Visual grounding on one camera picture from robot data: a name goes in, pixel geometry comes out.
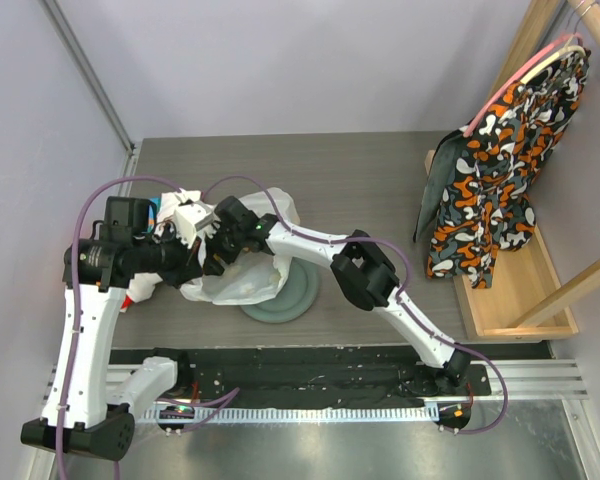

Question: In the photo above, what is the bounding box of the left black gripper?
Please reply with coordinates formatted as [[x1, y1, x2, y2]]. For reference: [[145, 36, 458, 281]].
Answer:
[[133, 222, 204, 289]]

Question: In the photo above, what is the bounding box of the white plastic bag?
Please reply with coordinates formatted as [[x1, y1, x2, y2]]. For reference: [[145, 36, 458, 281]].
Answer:
[[179, 187, 300, 306]]

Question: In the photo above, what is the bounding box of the colourful rainbow cartoon cloth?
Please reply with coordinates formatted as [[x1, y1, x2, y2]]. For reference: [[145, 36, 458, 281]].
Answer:
[[120, 190, 202, 313]]

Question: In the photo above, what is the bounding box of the grey-blue round plate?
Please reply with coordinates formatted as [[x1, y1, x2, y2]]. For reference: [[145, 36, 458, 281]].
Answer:
[[240, 259, 321, 324]]

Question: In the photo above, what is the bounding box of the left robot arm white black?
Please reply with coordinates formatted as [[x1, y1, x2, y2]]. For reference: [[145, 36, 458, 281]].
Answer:
[[20, 197, 201, 461]]

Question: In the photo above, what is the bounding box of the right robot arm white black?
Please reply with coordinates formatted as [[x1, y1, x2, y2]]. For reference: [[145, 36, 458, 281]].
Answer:
[[203, 196, 471, 395]]

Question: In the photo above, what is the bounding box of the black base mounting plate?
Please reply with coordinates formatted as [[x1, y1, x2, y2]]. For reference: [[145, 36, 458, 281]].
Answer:
[[110, 344, 491, 407]]

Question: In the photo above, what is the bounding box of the orange black patterned garment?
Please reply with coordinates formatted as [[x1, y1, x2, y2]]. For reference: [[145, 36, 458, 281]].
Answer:
[[413, 50, 590, 289]]

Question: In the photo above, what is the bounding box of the pink clothes hanger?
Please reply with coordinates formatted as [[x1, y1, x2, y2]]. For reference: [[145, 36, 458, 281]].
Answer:
[[463, 33, 582, 138]]

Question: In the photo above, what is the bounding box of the wooden clothes rack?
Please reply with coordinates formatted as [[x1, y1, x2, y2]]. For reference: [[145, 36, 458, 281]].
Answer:
[[453, 1, 600, 342]]

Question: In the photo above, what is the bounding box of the cream clothes hanger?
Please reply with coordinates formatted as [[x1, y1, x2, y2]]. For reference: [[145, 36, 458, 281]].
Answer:
[[521, 45, 586, 84]]

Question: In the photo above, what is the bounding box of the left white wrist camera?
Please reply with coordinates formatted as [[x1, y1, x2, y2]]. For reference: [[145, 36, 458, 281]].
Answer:
[[172, 201, 214, 248]]

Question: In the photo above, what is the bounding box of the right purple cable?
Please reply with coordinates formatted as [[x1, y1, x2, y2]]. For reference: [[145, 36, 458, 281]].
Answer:
[[199, 174, 510, 436]]

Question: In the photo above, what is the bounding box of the white slotted cable duct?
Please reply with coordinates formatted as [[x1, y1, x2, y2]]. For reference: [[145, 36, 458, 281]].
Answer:
[[137, 404, 439, 425]]

